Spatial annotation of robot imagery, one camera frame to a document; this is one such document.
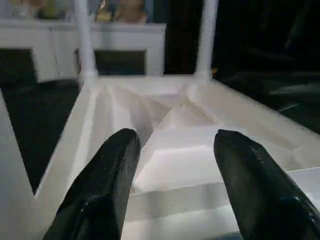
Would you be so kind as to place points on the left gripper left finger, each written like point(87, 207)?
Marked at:
point(105, 190)

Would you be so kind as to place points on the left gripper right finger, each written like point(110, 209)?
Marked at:
point(262, 190)

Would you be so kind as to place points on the white plastic table top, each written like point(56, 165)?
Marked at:
point(175, 160)

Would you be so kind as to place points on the white cabinet with glass doors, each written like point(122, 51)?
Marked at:
point(50, 37)

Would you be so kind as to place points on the beige plush toy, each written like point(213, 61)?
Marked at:
point(130, 10)

